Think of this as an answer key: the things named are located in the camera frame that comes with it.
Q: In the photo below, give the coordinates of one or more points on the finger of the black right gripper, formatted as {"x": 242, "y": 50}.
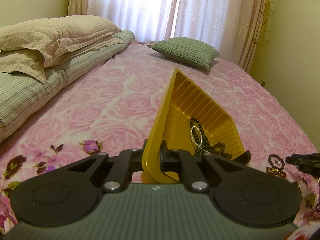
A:
{"x": 306, "y": 163}

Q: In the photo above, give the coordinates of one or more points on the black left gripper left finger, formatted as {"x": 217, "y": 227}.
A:
{"x": 121, "y": 168}

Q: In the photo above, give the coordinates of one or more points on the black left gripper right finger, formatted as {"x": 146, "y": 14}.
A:
{"x": 195, "y": 173}

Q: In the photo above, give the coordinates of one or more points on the red bead bracelet gold charm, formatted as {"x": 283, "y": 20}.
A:
{"x": 276, "y": 172}

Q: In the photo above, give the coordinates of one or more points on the yellow plastic tray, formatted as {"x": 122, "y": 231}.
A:
{"x": 183, "y": 107}

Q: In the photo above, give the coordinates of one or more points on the pink rose bed blanket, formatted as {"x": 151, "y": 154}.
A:
{"x": 112, "y": 107}

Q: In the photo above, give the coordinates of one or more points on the green checked cushion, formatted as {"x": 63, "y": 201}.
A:
{"x": 188, "y": 51}

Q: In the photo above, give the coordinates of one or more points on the green striped folded quilt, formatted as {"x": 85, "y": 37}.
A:
{"x": 22, "y": 96}

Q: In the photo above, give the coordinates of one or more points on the wooden coat rack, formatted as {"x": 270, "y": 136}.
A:
{"x": 259, "y": 20}

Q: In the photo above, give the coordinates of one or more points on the white sheer curtain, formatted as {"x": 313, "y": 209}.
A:
{"x": 165, "y": 12}

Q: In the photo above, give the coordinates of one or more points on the beige pillow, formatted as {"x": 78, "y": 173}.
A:
{"x": 30, "y": 47}

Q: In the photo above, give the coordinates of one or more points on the beige drape curtain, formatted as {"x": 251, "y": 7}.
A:
{"x": 252, "y": 25}

